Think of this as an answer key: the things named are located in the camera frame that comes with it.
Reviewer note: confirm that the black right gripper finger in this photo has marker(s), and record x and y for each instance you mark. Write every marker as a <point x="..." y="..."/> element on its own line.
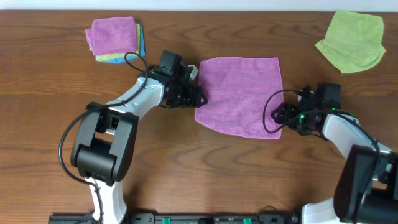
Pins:
<point x="280" y="110"/>
<point x="279" y="118"/>

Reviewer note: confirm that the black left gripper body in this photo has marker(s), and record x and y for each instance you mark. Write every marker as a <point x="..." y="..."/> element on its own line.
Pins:
<point x="183" y="96"/>

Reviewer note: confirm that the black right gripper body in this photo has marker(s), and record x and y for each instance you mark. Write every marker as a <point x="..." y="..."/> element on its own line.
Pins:
<point x="300" y="125"/>

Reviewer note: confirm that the purple microfiber cloth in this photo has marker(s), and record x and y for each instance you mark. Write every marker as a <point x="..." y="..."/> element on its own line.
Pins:
<point x="237" y="90"/>

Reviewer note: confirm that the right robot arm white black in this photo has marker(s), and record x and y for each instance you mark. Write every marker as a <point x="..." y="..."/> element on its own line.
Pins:
<point x="367" y="189"/>

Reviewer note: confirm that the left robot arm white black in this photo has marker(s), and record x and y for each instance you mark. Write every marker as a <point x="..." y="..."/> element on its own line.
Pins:
<point x="104" y="144"/>

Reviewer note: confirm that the folded blue cloth in stack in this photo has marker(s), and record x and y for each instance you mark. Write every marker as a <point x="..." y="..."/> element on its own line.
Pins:
<point x="141" y="52"/>

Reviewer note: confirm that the folded yellow-green cloth in stack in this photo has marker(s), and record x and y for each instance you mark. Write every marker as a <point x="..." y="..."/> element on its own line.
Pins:
<point x="111" y="56"/>

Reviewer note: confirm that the folded purple cloth on stack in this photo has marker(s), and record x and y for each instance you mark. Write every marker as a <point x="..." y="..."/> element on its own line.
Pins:
<point x="112" y="35"/>

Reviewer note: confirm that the green microfiber cloth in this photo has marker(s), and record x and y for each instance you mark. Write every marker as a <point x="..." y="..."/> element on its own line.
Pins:
<point x="353" y="41"/>

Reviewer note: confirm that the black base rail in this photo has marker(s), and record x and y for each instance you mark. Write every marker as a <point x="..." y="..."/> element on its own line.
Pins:
<point x="265" y="218"/>

